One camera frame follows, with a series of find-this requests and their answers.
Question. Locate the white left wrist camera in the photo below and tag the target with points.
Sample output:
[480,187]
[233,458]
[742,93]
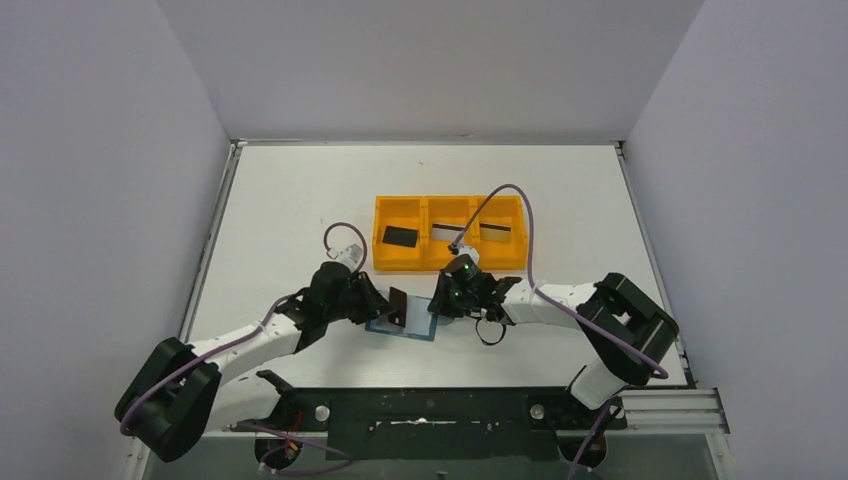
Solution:
[352,256]

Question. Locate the yellow three-compartment plastic tray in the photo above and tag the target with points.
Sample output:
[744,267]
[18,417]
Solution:
[420,212]

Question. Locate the dark grey credit card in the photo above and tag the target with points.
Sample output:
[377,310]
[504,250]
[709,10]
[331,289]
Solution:
[398,301]

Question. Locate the blue leather card holder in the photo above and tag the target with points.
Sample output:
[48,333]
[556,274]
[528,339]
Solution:
[420,323]

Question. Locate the silver striped card middle compartment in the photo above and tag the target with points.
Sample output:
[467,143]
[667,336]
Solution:
[447,232]

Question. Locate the black card in tray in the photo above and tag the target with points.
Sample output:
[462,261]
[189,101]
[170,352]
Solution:
[400,236]

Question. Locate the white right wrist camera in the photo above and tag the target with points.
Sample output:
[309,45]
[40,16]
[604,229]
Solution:
[461,249]

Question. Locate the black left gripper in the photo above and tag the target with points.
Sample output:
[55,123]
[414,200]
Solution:
[370,301]

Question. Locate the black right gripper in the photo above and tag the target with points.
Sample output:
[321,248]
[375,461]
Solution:
[444,302]

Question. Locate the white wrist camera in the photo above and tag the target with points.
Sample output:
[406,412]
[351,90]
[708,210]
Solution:
[461,249]
[352,256]

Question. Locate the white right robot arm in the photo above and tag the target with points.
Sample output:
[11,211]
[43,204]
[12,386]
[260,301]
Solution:
[628,331]

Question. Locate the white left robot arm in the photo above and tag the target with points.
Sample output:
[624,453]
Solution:
[184,390]

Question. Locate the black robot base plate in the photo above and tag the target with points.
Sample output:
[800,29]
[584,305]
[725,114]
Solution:
[538,423]

